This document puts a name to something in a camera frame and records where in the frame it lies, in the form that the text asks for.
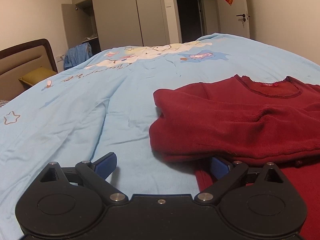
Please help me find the dark red knit shirt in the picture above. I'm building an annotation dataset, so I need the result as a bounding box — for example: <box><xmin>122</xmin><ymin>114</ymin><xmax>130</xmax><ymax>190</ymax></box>
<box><xmin>149</xmin><ymin>75</ymin><xmax>319</xmax><ymax>239</ymax></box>

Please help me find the blue clothes pile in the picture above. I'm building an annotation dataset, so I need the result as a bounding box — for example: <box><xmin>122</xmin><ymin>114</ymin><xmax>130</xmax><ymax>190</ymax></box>
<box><xmin>63</xmin><ymin>42</ymin><xmax>93</xmax><ymax>70</ymax></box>

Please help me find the white bedroom door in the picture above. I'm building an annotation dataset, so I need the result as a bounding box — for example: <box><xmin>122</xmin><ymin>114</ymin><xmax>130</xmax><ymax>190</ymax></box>
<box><xmin>216</xmin><ymin>0</ymin><xmax>250</xmax><ymax>38</ymax></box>

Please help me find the light blue cartoon bedspread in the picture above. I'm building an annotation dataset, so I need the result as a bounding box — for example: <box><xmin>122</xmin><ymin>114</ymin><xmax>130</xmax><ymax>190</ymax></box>
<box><xmin>1</xmin><ymin>34</ymin><xmax>319</xmax><ymax>239</ymax></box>

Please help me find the olive green pillow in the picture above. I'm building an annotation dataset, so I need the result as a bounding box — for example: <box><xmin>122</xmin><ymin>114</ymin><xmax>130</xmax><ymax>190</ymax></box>
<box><xmin>18</xmin><ymin>67</ymin><xmax>57</xmax><ymax>87</ymax></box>

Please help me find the brown padded headboard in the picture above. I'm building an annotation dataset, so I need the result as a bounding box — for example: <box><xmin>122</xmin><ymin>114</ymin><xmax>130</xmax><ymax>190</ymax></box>
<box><xmin>1</xmin><ymin>38</ymin><xmax>57</xmax><ymax>101</ymax></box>

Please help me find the open wardrobe door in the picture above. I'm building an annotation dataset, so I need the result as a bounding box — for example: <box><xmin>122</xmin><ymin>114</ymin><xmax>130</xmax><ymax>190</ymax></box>
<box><xmin>61</xmin><ymin>4</ymin><xmax>82</xmax><ymax>49</ymax></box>

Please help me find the grey built-in wardrobe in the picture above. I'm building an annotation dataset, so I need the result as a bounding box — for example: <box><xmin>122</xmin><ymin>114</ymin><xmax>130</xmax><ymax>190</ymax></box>
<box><xmin>69</xmin><ymin>0</ymin><xmax>182</xmax><ymax>50</ymax></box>

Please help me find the metal door handle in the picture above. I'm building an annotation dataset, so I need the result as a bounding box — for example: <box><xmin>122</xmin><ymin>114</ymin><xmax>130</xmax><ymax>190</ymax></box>
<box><xmin>236</xmin><ymin>14</ymin><xmax>250</xmax><ymax>23</ymax></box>

